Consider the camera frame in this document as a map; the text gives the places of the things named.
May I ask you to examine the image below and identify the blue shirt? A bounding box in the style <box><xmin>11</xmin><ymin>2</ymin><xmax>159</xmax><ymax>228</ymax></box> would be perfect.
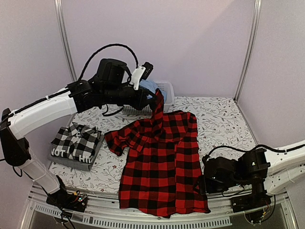
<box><xmin>139</xmin><ymin>80</ymin><xmax>167</xmax><ymax>101</ymax></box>

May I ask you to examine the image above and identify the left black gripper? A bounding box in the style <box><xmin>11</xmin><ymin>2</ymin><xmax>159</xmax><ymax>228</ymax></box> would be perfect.
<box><xmin>102</xmin><ymin>85</ymin><xmax>159</xmax><ymax>111</ymax></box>

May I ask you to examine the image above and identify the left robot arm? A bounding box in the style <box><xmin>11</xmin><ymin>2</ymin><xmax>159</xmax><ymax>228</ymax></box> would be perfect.
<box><xmin>0</xmin><ymin>80</ymin><xmax>156</xmax><ymax>207</ymax></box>

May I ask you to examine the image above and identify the red black plaid shirt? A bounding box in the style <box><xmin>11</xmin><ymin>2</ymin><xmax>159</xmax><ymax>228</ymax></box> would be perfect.
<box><xmin>104</xmin><ymin>90</ymin><xmax>210</xmax><ymax>218</ymax></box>

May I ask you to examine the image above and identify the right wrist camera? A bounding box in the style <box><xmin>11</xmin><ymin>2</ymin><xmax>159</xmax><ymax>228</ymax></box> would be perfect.
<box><xmin>202</xmin><ymin>156</ymin><xmax>236</xmax><ymax>181</ymax></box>

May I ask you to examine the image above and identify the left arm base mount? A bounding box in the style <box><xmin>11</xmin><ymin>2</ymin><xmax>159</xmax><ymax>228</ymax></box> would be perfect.
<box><xmin>46</xmin><ymin>184</ymin><xmax>88</xmax><ymax>212</ymax></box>

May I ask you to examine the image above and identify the folded grey shirt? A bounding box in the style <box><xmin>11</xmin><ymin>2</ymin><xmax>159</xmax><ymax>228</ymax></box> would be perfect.
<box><xmin>48</xmin><ymin>134</ymin><xmax>104</xmax><ymax>172</ymax></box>

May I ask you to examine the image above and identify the aluminium front rail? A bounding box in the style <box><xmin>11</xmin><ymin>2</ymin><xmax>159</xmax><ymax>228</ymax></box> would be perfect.
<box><xmin>20</xmin><ymin>185</ymin><xmax>300</xmax><ymax>229</ymax></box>

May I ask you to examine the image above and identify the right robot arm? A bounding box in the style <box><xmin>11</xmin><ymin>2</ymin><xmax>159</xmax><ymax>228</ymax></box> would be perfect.
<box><xmin>193</xmin><ymin>141</ymin><xmax>305</xmax><ymax>208</ymax></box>

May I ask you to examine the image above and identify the right aluminium post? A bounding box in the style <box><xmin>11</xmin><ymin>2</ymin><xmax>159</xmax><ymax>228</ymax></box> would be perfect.
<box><xmin>234</xmin><ymin>0</ymin><xmax>262</xmax><ymax>103</ymax></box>

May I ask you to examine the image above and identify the left aluminium post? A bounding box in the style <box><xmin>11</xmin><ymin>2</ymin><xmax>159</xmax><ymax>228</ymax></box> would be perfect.
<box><xmin>54</xmin><ymin>0</ymin><xmax>77</xmax><ymax>81</ymax></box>

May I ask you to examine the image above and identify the aluminium post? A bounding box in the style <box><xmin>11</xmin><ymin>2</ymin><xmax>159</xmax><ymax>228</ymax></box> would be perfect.
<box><xmin>54</xmin><ymin>0</ymin><xmax>77</xmax><ymax>81</ymax></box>
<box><xmin>234</xmin><ymin>0</ymin><xmax>262</xmax><ymax>103</ymax></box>

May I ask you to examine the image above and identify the floral tablecloth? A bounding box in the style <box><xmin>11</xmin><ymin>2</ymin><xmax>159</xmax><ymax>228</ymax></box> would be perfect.
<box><xmin>49</xmin><ymin>96</ymin><xmax>256</xmax><ymax>195</ymax></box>

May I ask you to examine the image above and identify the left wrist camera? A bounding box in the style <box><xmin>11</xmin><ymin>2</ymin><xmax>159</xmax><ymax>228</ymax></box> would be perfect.
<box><xmin>96</xmin><ymin>58</ymin><xmax>154</xmax><ymax>90</ymax></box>

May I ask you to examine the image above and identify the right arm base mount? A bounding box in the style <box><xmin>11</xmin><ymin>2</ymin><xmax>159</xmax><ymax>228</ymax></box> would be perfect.
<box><xmin>230</xmin><ymin>191</ymin><xmax>271</xmax><ymax>225</ymax></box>

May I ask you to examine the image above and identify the folded black white plaid shirt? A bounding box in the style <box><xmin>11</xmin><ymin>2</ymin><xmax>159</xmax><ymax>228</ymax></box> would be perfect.
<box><xmin>51</xmin><ymin>123</ymin><xmax>102</xmax><ymax>164</ymax></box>

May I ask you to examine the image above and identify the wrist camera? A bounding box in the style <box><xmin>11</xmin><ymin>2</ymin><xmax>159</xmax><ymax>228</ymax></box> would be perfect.
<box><xmin>96</xmin><ymin>58</ymin><xmax>154</xmax><ymax>90</ymax></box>
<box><xmin>202</xmin><ymin>156</ymin><xmax>236</xmax><ymax>181</ymax></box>

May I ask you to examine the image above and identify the white plastic basket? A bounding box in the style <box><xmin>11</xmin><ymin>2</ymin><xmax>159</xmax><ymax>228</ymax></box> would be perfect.
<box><xmin>122</xmin><ymin>80</ymin><xmax>174</xmax><ymax>115</ymax></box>

